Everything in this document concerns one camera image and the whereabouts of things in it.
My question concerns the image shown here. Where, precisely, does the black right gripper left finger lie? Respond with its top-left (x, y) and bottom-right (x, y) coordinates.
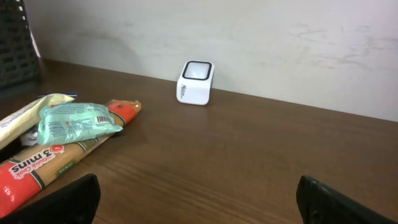
top-left (1, 174), bottom-right (101, 224)

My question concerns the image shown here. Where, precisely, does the white barcode scanner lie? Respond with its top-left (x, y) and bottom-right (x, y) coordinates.
top-left (176, 60), bottom-right (215, 105)

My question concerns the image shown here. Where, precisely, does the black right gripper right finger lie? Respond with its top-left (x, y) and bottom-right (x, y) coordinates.
top-left (296, 175), bottom-right (397, 224)

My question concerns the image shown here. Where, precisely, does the teal tissue pack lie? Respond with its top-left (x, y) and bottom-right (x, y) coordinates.
top-left (19, 129), bottom-right (37, 146)

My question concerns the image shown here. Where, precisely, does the orange spaghetti pack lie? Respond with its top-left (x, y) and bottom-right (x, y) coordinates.
top-left (1, 100), bottom-right (142, 217)

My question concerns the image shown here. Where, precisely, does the dark grey plastic basket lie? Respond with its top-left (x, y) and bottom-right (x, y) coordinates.
top-left (1, 0), bottom-right (40, 90)

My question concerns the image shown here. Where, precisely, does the mint green wipes pack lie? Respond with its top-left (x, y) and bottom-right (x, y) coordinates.
top-left (37, 103), bottom-right (123, 146)

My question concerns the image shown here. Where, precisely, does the cream blue snack bag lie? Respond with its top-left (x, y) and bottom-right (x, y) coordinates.
top-left (1, 93), bottom-right (75, 149)

